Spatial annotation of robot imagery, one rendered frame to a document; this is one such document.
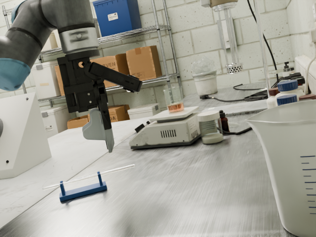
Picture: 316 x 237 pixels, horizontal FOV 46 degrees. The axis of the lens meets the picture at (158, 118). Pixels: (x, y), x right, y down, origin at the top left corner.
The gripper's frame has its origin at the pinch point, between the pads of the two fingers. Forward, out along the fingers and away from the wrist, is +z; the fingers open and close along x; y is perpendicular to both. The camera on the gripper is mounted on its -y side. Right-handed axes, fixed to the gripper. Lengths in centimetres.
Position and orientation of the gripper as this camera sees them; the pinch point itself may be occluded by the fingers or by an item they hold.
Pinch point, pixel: (111, 144)
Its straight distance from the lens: 81.0
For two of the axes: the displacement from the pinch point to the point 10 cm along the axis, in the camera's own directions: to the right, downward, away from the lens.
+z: 1.8, 9.7, 1.5
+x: 2.2, 1.1, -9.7
